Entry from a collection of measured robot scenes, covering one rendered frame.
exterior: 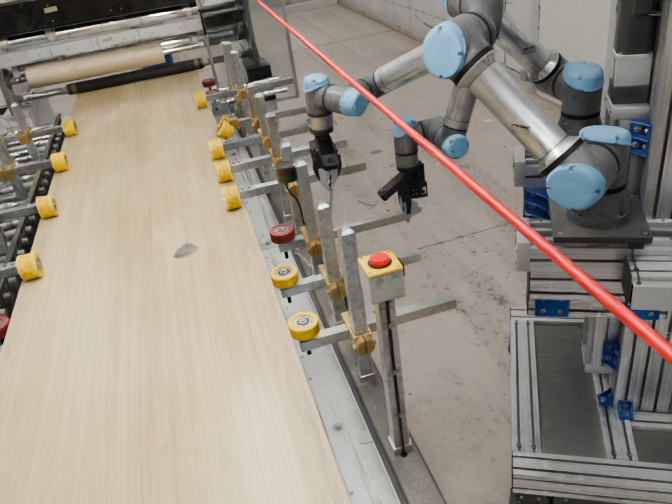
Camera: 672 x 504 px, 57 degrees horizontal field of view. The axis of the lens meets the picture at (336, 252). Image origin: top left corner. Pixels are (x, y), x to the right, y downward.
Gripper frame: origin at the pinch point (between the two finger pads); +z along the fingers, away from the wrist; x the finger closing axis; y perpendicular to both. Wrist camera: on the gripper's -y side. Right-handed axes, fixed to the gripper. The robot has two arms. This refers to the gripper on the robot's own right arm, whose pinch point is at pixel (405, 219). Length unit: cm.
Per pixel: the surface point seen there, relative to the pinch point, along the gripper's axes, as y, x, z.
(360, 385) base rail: -36, -57, 13
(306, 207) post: -33.8, -5.7, -16.4
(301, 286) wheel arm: -42, -26, -2
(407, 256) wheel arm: -9.4, -26.4, -3.0
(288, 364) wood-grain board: -53, -64, -7
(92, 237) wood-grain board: -104, 28, -7
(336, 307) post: -34.0, -30.7, 5.2
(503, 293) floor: 63, 48, 83
